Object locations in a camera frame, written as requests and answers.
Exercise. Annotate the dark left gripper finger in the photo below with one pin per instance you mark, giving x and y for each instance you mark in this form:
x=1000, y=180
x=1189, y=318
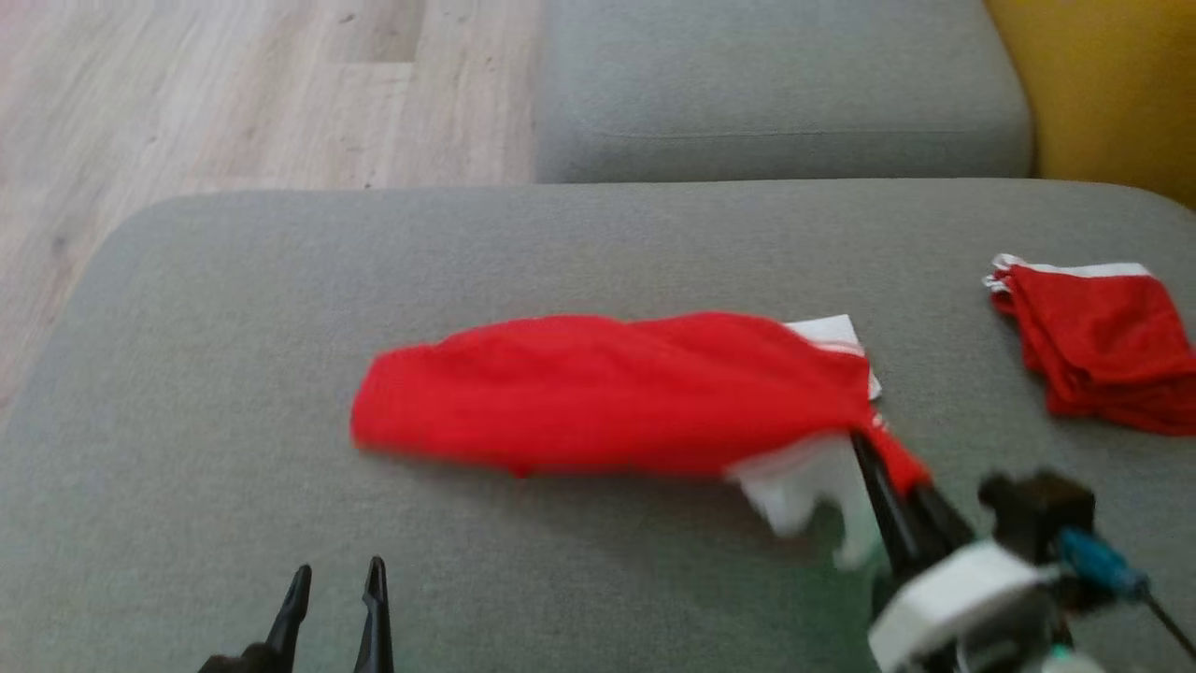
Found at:
x=376, y=617
x=291, y=617

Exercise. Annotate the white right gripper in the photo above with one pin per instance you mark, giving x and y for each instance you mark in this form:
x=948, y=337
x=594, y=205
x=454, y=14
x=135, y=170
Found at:
x=962, y=608

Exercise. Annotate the red shorts white stripe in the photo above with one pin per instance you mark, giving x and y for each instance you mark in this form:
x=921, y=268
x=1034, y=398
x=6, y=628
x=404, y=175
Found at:
x=1103, y=346

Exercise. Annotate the red shirt white sleeves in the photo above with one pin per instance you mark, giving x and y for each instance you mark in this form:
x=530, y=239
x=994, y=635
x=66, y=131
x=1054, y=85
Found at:
x=607, y=393

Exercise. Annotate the large grey sofa ottoman cushion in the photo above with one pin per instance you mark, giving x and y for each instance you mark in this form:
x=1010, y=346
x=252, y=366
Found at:
x=280, y=308

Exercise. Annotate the grey sofa seat cushion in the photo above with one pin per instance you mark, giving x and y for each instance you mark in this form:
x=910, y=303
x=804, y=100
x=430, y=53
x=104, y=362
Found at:
x=775, y=84

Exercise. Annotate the yellow sofa back cushion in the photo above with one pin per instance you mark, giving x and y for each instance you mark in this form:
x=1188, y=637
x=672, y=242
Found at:
x=1112, y=84

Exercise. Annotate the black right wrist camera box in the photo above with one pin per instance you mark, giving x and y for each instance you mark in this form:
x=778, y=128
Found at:
x=1037, y=514

